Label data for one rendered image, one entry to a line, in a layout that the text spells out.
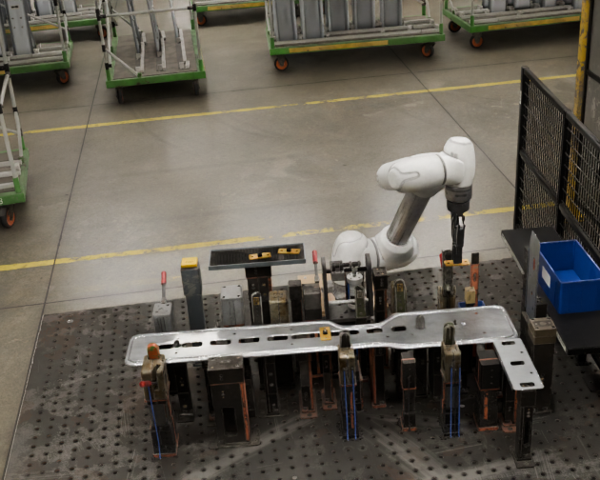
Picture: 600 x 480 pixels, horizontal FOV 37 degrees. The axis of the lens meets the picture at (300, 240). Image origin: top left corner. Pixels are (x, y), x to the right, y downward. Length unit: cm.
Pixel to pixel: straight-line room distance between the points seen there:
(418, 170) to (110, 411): 149
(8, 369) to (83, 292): 84
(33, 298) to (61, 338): 187
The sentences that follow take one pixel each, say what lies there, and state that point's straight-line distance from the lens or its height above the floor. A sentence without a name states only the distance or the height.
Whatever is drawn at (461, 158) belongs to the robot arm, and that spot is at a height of 166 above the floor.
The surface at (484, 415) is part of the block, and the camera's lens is 321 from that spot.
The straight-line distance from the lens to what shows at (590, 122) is 593.
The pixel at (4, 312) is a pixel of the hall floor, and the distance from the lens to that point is 575.
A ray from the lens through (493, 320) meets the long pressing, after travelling 327.
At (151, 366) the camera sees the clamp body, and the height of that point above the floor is 106.
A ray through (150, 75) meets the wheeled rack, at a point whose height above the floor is 28.
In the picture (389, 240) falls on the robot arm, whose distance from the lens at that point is 389.
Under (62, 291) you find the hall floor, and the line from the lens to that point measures 583.
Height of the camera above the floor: 274
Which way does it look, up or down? 27 degrees down
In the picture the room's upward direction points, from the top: 4 degrees counter-clockwise
